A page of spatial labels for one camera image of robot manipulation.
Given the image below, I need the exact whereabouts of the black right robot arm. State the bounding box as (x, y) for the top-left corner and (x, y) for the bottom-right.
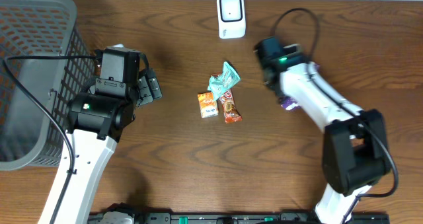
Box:
(254, 37), (398, 223)

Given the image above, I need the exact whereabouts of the orange chocolate bar wrapper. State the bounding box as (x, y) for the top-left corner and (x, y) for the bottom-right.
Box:
(212, 73), (243, 124)

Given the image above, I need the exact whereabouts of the teal snack packet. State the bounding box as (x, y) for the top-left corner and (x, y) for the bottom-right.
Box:
(208, 61), (241, 100)

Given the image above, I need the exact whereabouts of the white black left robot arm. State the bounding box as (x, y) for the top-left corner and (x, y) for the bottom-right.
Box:
(39, 46), (162, 223)

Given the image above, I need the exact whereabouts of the pink purple pad package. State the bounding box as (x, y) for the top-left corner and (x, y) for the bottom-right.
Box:
(280, 62), (319, 111)

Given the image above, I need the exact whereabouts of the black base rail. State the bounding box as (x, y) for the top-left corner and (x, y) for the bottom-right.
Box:
(87, 211), (391, 224)

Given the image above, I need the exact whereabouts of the small orange snack box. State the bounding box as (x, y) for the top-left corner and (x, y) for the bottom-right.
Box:
(198, 92), (219, 118)

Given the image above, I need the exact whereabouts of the grey plastic basket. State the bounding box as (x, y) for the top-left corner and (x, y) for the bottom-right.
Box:
(1, 0), (95, 170)

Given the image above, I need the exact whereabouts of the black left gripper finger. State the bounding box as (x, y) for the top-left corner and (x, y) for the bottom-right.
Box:
(145, 69), (163, 100)
(136, 77), (153, 108)

